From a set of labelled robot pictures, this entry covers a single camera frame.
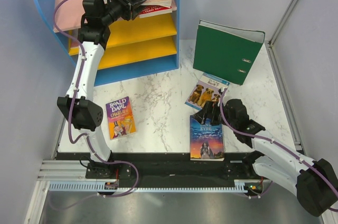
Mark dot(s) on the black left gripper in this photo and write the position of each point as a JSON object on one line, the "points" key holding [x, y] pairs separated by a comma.
{"points": [[135, 1]]}

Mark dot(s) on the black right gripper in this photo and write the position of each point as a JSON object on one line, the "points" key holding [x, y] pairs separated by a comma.
{"points": [[209, 112]]}

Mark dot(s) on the red 13-Storey Treehouse book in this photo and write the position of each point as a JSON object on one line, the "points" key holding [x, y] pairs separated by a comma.
{"points": [[154, 10]]}

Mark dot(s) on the dogs Bark picture book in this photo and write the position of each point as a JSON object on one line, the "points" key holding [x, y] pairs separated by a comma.
{"points": [[208, 88]]}

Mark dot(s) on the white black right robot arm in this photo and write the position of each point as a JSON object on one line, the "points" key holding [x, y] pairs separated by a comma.
{"points": [[313, 183]]}

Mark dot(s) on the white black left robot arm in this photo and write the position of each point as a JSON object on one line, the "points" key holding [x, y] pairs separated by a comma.
{"points": [[84, 117]]}

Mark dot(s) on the Jane Eyre blue book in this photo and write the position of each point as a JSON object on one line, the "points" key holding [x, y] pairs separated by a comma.
{"points": [[206, 141]]}

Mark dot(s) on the blue yellow pink bookshelf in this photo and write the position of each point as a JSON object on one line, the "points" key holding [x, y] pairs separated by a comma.
{"points": [[135, 48]]}

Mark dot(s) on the green lever arch file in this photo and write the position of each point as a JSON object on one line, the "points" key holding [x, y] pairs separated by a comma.
{"points": [[226, 52]]}

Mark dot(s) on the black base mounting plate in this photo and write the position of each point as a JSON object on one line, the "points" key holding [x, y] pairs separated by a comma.
{"points": [[166, 170]]}

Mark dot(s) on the Roald Dahl Charlie book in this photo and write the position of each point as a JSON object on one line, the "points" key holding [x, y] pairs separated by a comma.
{"points": [[120, 118]]}

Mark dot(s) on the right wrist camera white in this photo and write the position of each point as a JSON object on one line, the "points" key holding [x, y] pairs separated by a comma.
{"points": [[222, 90]]}

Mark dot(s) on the light blue cable duct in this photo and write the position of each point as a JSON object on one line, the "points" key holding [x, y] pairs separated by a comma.
{"points": [[101, 186]]}

